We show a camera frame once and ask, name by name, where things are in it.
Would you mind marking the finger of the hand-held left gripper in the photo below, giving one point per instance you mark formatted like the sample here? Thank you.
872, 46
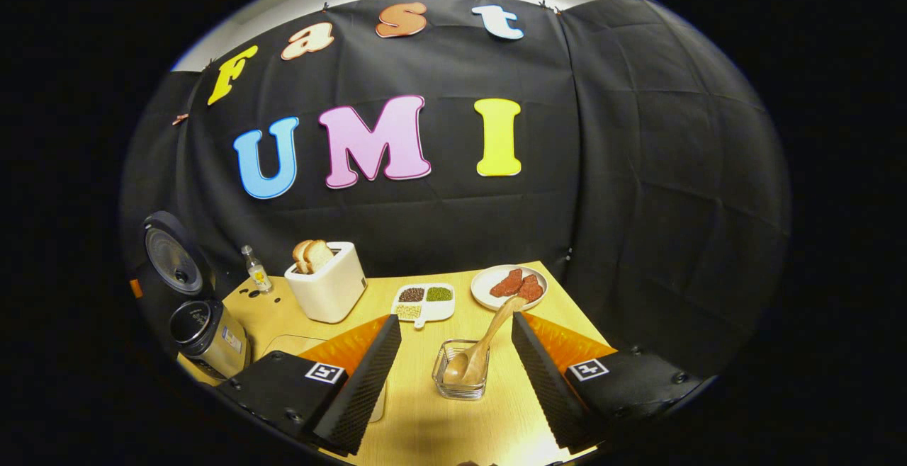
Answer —
135, 289

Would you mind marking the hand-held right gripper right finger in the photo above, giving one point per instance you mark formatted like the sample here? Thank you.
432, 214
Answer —
545, 388

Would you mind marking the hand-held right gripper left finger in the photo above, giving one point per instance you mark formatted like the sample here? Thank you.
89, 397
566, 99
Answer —
368, 381

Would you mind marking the wooden spoon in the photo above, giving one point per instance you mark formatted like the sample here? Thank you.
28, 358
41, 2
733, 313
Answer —
489, 342

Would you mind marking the black and silver rice cooker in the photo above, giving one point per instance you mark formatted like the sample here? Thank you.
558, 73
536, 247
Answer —
212, 342

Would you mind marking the pile of pale soybeans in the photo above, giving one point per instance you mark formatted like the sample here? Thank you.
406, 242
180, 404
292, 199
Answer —
409, 311

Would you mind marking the clear plastic container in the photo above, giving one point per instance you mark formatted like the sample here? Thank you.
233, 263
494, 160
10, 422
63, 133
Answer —
290, 345

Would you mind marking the pile of dark beans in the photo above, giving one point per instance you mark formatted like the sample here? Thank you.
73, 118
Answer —
412, 294

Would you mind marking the white toaster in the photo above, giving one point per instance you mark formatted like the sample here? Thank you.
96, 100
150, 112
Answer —
329, 292

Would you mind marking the white divided dish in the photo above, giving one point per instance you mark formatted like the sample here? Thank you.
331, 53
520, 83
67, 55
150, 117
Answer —
439, 310

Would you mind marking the red meat slice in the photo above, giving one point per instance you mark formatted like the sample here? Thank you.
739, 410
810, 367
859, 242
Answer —
531, 289
506, 284

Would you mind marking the pile of green beans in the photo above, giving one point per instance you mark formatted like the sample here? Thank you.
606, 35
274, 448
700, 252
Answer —
439, 294

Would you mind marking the white round plate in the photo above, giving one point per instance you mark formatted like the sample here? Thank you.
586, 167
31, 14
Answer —
485, 289

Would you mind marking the small glass bottle yellow label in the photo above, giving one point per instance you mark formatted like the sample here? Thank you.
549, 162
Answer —
258, 276

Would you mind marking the bread slice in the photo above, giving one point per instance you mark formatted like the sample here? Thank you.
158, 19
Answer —
319, 255
300, 257

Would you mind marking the black backdrop cloth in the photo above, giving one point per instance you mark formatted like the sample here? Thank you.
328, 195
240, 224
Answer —
638, 204

